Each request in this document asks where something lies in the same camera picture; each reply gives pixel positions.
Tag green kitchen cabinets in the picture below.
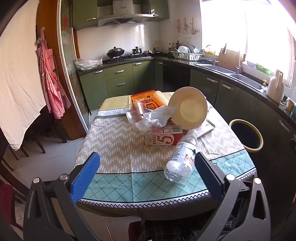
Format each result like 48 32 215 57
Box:
73 0 170 30
77 59 296 163

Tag steel double sink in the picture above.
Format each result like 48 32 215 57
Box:
196 64 264 90

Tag gas stove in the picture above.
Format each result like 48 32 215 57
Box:
103 54 153 64

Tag clear plastic water bottle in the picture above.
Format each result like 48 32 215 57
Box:
164 130 198 183

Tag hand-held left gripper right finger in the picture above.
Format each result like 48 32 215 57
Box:
195 152 272 241

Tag dark wooden chair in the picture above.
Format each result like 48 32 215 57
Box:
9 113 67 160

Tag steel range hood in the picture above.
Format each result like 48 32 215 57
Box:
97 0 152 27

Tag white dish rack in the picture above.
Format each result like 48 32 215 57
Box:
171 45 205 62

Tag milk carton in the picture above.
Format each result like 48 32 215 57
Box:
144 124 184 146

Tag red checked apron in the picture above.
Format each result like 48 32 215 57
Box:
36 31 71 120

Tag clear plastic bag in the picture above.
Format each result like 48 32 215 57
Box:
74 57 103 70

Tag yellow ribbed packet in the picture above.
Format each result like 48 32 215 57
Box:
150 91 170 108

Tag white paper towel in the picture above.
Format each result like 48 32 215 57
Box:
134 105 179 133

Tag yellow-rimmed blue trash bin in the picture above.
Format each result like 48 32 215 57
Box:
229 119 264 153

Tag black wok with lid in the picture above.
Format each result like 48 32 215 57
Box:
106 46 125 58

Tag cream paper bowl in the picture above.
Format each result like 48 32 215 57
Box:
169 87 208 130

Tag clear plastic cup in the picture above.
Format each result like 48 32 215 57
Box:
124 101 151 123

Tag green plastic basin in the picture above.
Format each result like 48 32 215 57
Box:
255 64 271 75

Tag orange cardboard box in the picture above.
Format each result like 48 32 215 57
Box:
131 90 171 112

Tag yellow mug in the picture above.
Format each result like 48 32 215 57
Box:
285 97 295 112

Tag wooden cutting board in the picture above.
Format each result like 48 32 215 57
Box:
218 49 240 67

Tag white hanging cloth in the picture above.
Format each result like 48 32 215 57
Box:
0 0 47 151

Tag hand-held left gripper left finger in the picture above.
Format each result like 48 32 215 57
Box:
23 152 101 241

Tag green lower kitchen cabinets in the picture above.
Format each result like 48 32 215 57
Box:
77 59 296 163

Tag green upper kitchen cabinets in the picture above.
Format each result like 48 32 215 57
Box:
73 0 170 30

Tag patterned tablecloth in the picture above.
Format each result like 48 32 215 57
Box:
74 91 258 217

